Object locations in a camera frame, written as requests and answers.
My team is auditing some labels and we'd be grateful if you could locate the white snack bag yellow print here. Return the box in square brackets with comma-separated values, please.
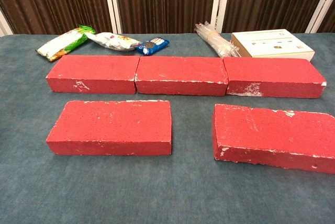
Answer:
[84, 32, 142, 52]

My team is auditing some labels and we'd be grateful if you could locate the blue felt table cover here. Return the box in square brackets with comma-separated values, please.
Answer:
[0, 33, 335, 224]

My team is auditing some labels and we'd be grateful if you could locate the bundle of clear plastic straws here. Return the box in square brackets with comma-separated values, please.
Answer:
[194, 20, 241, 59]

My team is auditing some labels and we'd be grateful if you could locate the green and white snack packet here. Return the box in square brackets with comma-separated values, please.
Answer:
[36, 24, 96, 63]

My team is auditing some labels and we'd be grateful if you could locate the blue cookie packet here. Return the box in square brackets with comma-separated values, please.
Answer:
[135, 37, 170, 57]

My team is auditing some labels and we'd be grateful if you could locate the red brick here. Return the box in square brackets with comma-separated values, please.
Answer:
[222, 57, 328, 99]
[212, 103, 335, 174]
[46, 54, 141, 95]
[46, 100, 173, 156]
[133, 55, 229, 97]

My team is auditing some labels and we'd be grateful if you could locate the flat white cardboard box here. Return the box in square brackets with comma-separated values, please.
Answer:
[231, 28, 316, 62]

